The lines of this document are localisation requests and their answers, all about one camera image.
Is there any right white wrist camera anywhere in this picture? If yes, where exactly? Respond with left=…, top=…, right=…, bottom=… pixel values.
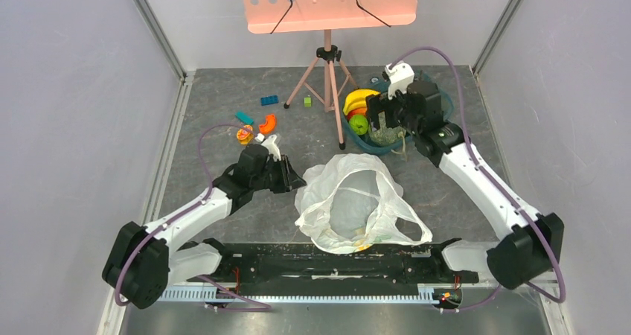
left=384, top=62, right=414, bottom=100

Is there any red orange mango fake fruit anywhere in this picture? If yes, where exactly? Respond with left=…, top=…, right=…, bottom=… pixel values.
left=346, top=107, right=368, bottom=120

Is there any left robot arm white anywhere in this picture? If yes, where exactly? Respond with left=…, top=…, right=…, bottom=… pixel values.
left=102, top=143, right=307, bottom=309

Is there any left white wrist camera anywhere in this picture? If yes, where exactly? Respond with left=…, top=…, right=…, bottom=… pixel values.
left=254, top=133, right=282, bottom=162

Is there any teal plastic fruit bin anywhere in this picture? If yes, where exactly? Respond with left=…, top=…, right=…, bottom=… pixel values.
left=342, top=76, right=455, bottom=156

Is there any green apple fake fruit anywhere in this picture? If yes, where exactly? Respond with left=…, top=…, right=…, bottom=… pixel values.
left=348, top=114, right=370, bottom=135

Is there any blue lego brick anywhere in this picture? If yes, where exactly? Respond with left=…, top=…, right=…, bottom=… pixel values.
left=260, top=95, right=279, bottom=106

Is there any orange curved block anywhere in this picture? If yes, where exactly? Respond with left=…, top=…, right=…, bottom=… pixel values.
left=258, top=114, right=277, bottom=135

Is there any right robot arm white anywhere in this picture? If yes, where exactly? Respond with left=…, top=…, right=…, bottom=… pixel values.
left=366, top=81, right=565, bottom=290

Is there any yellow banana fake fruit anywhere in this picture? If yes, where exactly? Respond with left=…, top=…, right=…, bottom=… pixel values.
left=342, top=89, right=380, bottom=115

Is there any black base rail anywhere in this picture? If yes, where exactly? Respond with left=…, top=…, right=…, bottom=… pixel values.
left=208, top=243, right=479, bottom=296

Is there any white plastic bag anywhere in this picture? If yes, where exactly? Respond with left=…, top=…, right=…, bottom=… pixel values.
left=295, top=153, right=433, bottom=255

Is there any orange slice toy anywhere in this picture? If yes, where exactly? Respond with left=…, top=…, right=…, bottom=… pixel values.
left=236, top=124, right=255, bottom=145

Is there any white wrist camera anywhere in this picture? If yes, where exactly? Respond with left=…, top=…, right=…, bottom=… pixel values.
left=384, top=62, right=414, bottom=100
left=254, top=133, right=282, bottom=162

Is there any green netted melon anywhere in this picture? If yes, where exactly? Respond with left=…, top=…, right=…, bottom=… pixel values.
left=368, top=127, right=409, bottom=162

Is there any teal flat block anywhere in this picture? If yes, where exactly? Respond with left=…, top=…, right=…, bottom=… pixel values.
left=234, top=111, right=254, bottom=125

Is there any pink music stand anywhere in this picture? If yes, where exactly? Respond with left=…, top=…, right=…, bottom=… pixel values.
left=243, top=0, right=417, bottom=150

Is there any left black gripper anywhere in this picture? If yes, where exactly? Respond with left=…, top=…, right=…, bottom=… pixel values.
left=251, top=154, right=307, bottom=194

